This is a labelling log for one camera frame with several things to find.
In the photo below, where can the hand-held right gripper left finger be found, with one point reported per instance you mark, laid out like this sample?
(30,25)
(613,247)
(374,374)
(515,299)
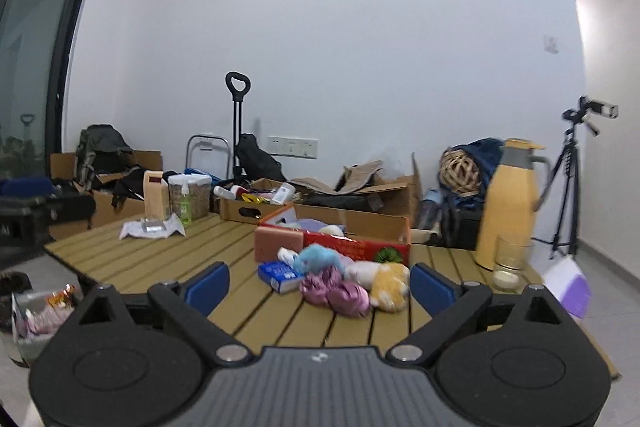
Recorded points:
(207,286)

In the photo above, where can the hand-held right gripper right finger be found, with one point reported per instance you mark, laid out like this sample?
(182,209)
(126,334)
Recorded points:
(430,288)

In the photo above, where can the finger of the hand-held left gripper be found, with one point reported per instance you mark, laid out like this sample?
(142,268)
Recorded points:
(25,186)
(70,209)

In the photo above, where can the white pink plush toy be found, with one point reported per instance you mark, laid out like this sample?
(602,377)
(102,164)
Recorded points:
(361,273)

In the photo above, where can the blue tissue packet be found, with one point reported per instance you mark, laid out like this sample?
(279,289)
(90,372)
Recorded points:
(280,276)

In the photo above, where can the pink fabric scrunchie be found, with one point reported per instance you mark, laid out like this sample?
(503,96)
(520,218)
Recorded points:
(350,299)
(320,284)

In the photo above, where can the small white plush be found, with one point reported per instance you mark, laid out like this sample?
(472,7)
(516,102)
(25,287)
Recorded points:
(286,255)

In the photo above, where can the red cardboard box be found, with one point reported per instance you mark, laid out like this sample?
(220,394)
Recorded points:
(350,249)

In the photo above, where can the light blue plush toy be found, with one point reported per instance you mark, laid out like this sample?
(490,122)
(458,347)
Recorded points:
(315,258)

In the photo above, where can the white soft item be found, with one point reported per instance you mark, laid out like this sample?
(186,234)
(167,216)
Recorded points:
(331,231)

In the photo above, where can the black cloth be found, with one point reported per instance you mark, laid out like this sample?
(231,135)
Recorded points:
(127,184)

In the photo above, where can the black case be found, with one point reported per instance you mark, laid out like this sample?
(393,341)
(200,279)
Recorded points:
(462,227)

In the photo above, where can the grey green backpack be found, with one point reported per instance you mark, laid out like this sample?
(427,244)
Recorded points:
(102,147)

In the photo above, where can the translucent water bottle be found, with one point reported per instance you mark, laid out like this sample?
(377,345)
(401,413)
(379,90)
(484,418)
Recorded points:
(429,209)

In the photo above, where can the green spray bottle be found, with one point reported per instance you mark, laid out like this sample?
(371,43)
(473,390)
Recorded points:
(185,209)

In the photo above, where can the white plastic bag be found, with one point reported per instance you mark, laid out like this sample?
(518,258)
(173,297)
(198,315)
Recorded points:
(150,229)

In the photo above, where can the small brown cardboard box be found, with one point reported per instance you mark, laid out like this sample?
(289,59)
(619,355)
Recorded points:
(240,211)

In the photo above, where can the salmon pink sponge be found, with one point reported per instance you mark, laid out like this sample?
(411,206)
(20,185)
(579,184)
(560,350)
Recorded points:
(279,244)

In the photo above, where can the glass cup with candle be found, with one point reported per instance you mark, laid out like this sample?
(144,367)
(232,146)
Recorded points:
(511,264)

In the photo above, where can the beige carton with red top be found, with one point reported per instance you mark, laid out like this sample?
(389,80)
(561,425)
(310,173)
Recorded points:
(156,199)

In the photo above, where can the plastic bag of wrappers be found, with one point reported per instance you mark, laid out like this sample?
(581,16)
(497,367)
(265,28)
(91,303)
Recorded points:
(42,317)

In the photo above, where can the clear container with white lid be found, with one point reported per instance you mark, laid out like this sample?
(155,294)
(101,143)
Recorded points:
(200,194)

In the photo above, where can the large brown cardboard box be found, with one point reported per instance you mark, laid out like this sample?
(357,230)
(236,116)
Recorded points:
(395,202)

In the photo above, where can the red white tube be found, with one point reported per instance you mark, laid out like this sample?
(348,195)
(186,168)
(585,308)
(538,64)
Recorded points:
(227,192)

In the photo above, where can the yellow packets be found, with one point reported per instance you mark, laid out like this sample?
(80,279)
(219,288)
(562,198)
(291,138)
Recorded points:
(257,197)

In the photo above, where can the yellow thermos jug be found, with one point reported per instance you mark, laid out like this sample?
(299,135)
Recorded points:
(507,207)

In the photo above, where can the white plastic bottle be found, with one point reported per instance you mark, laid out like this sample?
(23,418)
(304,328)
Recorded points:
(284,193)

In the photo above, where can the wicker ball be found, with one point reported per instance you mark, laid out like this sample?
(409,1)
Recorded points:
(460,171)

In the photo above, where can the black bag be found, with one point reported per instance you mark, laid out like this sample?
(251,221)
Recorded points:
(257,159)

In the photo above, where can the dark blue bag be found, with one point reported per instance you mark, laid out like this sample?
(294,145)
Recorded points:
(492,167)

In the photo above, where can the beige cardboard piece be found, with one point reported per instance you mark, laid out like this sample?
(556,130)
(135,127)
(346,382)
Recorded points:
(345,179)

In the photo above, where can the chrome folding stool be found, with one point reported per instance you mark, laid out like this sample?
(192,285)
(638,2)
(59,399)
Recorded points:
(200,147)

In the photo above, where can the purple white carton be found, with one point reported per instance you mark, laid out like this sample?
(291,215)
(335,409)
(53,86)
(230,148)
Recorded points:
(570,287)

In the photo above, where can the glass sliding door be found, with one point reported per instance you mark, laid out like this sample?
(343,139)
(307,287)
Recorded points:
(40,32)

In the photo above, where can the black tripod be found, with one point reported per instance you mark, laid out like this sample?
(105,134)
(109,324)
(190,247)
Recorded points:
(569,187)

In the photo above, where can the white wall outlet strip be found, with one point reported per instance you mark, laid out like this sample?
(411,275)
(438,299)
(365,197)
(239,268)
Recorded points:
(293,147)

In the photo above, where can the black camera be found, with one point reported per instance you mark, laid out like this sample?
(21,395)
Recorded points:
(595,108)

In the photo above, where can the white wall switch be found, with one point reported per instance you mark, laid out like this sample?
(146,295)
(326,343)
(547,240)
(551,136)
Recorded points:
(551,44)

